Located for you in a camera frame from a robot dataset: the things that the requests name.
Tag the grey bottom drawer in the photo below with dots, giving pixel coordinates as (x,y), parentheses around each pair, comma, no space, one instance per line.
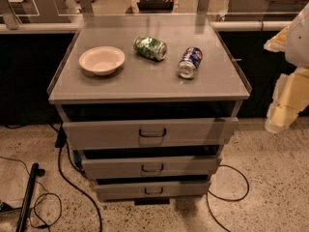
(151,190)

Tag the grey top drawer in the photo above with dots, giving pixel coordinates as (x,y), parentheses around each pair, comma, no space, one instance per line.
(149,133)

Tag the white bowl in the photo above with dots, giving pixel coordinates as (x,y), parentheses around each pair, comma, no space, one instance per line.
(102,60)

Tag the green soda can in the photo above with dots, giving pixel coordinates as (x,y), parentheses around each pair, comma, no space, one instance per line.
(150,48)

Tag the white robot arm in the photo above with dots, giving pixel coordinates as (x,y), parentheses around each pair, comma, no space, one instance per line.
(297,43)

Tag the grey drawer cabinet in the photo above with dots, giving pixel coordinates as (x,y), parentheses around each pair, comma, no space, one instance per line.
(145,89)

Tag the grey drawer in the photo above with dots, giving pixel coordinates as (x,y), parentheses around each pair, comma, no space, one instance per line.
(150,167)
(149,133)
(151,190)

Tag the black pole on floor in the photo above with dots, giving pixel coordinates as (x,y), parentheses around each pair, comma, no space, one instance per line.
(34,173)

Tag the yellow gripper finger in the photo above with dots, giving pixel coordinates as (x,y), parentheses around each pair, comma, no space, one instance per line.
(278,42)
(290,97)

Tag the black device in background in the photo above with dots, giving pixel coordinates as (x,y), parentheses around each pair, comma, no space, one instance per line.
(155,5)

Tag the grey middle drawer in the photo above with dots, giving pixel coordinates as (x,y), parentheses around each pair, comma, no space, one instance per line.
(150,167)

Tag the blue pepsi can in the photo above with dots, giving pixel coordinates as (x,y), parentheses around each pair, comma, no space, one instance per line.
(190,62)

